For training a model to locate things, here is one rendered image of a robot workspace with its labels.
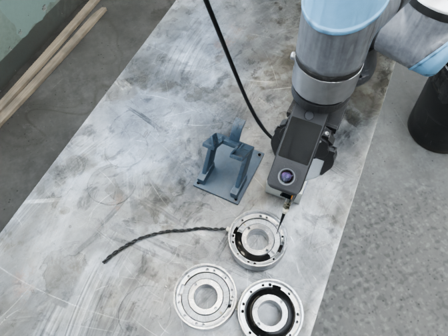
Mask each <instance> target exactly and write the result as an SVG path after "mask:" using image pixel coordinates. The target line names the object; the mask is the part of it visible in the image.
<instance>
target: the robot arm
mask: <svg viewBox="0 0 448 336"><path fill-rule="evenodd" d="M301 9H302V10H301V18H300V24H299V32H298V37H297V45H296V51H293V52H292V53H291V55H290V59H291V60H294V61H295V64H294V66H293V73H292V86H291V92H292V96H293V98H294V99H293V101H292V103H291V104H290V106H289V108H288V110H287V117H288V118H287V119H282V121H281V123H280V125H279V126H276V128H275V130H274V132H275V133H274V135H273V136H272V139H271V147H272V150H273V153H274V156H275V158H274V161H273V164H272V166H271V170H270V172H269V175H268V178H267V183H268V185H269V186H270V187H271V188H273V189H276V190H278V191H281V192H284V193H286V194H289V195H297V194H299V193H300V192H301V190H302V188H303V185H304V182H305V181H308V180H311V179H315V178H317V177H319V176H320V175H323V174H324V173H326V172H327V171H328V170H330V169H331V168H332V166H333V164H334V162H335V160H336V157H337V147H334V146H332V145H333V144H334V142H335V138H334V135H333V134H336V131H337V130H338V129H339V126H340V124H341V122H342V120H343V116H344V114H345V111H346V109H347V106H348V103H349V100H350V98H351V97H350V96H351V94H352V93H353V92H354V90H355V88H356V87H359V86H361V85H363V84H365V83H366V82H368V80H370V78H372V76H373V74H374V71H375V68H376V66H377V51H378V52H380V53H381V54H383V55H385V56H387V57H388V58H390V59H392V60H394V61H396V62H398V63H400V64H402V65H403V66H405V67H407V68H408V70H412V71H414V72H417V73H419V74H421V75H423V76H426V77H430V76H433V75H435V74H436V73H438V72H439V71H440V70H441V69H442V68H443V67H444V66H445V65H446V64H447V63H448V0H301Z"/></svg>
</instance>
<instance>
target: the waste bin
mask: <svg viewBox="0 0 448 336"><path fill-rule="evenodd" d="M407 126H408V130H409V132H410V134H411V136H412V138H414V140H416V142H418V144H420V145H421V146H422V147H424V148H426V149H428V150H430V151H434V152H436V153H448V63H447V64H446V65H445V66H444V67H443V68H442V69H441V70H440V71H439V72H438V73H436V74H435V75H433V76H430V77H428V79H427V81H426V83H425V85H424V87H423V90H422V92H421V94H420V96H419V98H418V100H417V102H416V104H415V106H414V108H413V110H412V112H411V114H410V116H409V118H408V122H407Z"/></svg>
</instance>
